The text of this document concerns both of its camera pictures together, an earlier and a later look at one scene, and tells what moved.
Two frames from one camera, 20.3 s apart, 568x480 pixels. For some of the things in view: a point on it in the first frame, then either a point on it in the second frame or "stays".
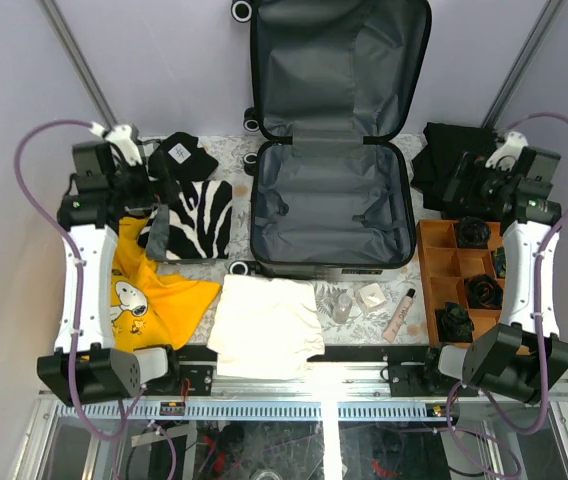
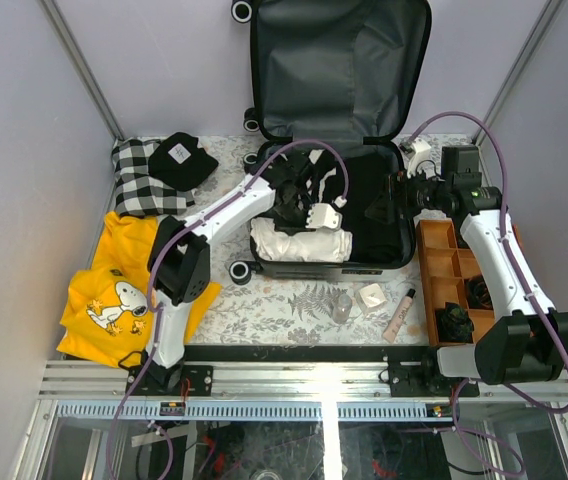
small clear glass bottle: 341,308 stays
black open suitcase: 335,86 stays
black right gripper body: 486,184 to 417,192
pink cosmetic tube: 399,318 stays
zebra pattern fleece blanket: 199,220 to 321,171
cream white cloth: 265,328 to 273,243
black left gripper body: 134,185 to 289,213
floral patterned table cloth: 354,312 stays
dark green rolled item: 454,324 stays
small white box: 371,297 stays
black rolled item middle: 484,292 stays
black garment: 436,165 to 360,180
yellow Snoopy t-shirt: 147,309 stays
